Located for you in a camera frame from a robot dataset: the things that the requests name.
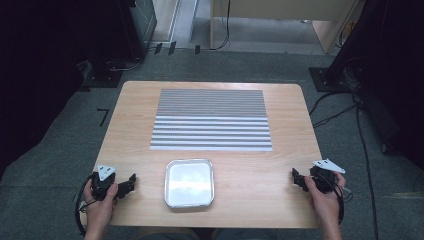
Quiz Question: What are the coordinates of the person's left hand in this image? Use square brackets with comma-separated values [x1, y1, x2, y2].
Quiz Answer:
[82, 179, 119, 233]

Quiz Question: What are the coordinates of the person's right hand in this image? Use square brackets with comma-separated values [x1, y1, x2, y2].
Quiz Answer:
[304, 172, 347, 226]

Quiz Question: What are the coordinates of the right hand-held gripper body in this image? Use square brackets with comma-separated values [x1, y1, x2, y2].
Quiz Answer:
[309, 158, 346, 194]

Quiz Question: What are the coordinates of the light wooden cabinet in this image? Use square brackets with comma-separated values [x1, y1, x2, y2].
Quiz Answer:
[209, 0, 363, 55]

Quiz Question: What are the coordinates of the black floor cable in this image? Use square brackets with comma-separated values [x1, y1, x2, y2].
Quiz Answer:
[308, 90, 358, 129]
[353, 96, 380, 240]

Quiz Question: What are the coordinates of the striped grey placemat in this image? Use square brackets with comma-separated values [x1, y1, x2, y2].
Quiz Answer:
[149, 88, 274, 152]

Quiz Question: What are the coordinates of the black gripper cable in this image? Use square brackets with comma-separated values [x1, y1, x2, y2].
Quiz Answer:
[316, 174, 354, 226]
[74, 173, 98, 237]

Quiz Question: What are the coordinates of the black metal stand base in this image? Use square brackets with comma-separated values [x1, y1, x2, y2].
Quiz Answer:
[308, 66, 355, 94]
[83, 59, 143, 89]

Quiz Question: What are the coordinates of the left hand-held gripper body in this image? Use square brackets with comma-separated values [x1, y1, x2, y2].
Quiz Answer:
[90, 164, 127, 202]

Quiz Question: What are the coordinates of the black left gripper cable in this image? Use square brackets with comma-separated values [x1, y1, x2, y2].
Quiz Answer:
[74, 173, 98, 237]

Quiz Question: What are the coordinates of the square metal tray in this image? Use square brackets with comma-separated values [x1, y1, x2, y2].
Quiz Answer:
[163, 158, 215, 209]

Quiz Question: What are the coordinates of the dark curtain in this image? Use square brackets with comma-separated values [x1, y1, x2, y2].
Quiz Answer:
[328, 0, 424, 169]
[0, 0, 148, 181]

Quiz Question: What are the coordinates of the black hanging cable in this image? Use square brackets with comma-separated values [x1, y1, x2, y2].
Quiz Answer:
[209, 0, 232, 52]

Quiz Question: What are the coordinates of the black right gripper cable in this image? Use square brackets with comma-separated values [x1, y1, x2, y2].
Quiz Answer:
[316, 174, 354, 226]

